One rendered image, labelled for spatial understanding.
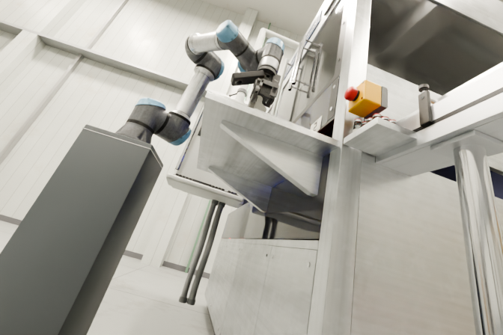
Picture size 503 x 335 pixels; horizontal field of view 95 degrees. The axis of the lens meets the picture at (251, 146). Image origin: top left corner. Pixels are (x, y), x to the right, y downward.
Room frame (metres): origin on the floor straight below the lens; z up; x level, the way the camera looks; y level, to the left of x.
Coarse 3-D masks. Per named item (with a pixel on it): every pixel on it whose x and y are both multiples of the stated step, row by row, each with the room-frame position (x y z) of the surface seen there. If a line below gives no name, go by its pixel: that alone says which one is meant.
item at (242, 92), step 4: (260, 32) 1.58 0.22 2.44; (264, 32) 1.58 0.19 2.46; (260, 36) 1.58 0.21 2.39; (264, 36) 1.59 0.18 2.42; (260, 40) 1.58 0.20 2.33; (256, 44) 1.58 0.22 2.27; (260, 44) 1.58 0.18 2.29; (256, 48) 1.58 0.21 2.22; (260, 48) 1.60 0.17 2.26; (248, 84) 1.59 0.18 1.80; (240, 88) 1.57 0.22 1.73; (244, 88) 1.58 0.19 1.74; (240, 92) 1.58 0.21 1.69; (244, 92) 1.58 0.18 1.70; (240, 96) 1.58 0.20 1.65; (244, 96) 1.60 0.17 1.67; (240, 100) 1.57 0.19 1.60
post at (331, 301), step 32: (352, 0) 0.59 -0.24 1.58; (352, 32) 0.57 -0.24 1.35; (352, 64) 0.56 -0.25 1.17; (352, 128) 0.56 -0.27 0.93; (352, 160) 0.56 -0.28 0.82; (352, 192) 0.56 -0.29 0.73; (352, 224) 0.57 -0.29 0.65; (320, 256) 0.60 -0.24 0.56; (352, 256) 0.57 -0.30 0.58; (320, 288) 0.58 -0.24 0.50; (352, 288) 0.57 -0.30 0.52; (320, 320) 0.57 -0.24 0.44
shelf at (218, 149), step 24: (216, 96) 0.52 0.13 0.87; (216, 120) 0.63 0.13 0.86; (240, 120) 0.59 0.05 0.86; (264, 120) 0.55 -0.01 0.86; (216, 144) 0.81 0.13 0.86; (240, 144) 0.75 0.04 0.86; (312, 144) 0.60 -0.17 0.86; (336, 144) 0.57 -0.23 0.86; (216, 168) 1.11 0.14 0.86; (240, 168) 1.01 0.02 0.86; (264, 168) 0.92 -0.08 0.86
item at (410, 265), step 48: (384, 192) 0.58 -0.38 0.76; (432, 192) 0.60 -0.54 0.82; (240, 240) 1.59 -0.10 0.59; (288, 240) 0.81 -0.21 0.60; (384, 240) 0.58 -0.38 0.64; (432, 240) 0.60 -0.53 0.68; (240, 288) 1.29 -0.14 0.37; (288, 288) 0.75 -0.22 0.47; (384, 288) 0.58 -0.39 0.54; (432, 288) 0.60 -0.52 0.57
